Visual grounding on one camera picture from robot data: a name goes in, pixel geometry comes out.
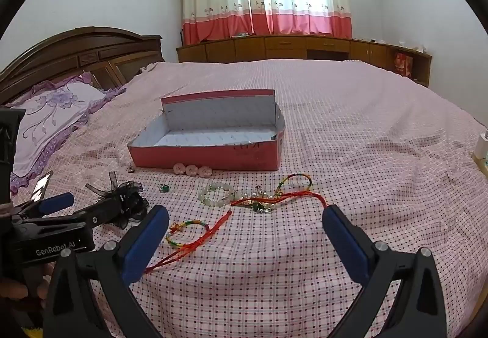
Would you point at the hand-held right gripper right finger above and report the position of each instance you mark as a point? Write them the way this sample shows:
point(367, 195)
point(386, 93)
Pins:
point(345, 242)

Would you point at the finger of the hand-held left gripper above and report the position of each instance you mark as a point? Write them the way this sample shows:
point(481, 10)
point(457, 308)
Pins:
point(106, 210)
point(57, 202)

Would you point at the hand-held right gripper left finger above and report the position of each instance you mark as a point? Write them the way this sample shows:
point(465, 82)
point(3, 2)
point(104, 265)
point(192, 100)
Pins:
point(146, 242)

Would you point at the black lace hair accessory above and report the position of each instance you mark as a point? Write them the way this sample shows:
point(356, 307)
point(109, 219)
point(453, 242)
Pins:
point(133, 187)

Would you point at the small green bead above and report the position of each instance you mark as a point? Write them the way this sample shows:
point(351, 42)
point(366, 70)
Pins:
point(164, 188)

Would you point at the pearl and gold brooch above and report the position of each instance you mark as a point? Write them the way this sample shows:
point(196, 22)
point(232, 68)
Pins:
point(267, 196)

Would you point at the pink cardboard box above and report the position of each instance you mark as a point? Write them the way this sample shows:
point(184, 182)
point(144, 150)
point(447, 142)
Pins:
point(213, 155)

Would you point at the person's left hand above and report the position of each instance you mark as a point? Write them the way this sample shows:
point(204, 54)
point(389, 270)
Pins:
point(13, 289)

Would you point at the smartphone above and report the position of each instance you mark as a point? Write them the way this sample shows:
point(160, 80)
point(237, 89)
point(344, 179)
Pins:
point(42, 185)

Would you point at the purple floral pillow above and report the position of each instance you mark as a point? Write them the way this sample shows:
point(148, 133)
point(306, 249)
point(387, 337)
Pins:
point(49, 120)

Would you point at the gold charm with green bead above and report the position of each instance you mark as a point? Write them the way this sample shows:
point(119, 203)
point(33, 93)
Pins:
point(261, 208)

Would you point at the pink checkered bedsheet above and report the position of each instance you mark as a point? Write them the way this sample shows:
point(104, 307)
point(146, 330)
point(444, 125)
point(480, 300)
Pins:
point(343, 139)

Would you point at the dark wooden headboard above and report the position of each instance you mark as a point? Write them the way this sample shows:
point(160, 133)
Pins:
point(76, 56)

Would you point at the white charger plug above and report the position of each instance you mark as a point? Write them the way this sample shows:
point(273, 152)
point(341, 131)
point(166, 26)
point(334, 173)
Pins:
point(482, 145)

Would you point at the red gift bag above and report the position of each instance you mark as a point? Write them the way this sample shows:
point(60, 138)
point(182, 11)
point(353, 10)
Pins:
point(403, 64)

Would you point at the long wooden cabinet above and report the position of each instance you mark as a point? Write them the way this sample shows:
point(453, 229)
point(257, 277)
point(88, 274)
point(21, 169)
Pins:
point(247, 50)

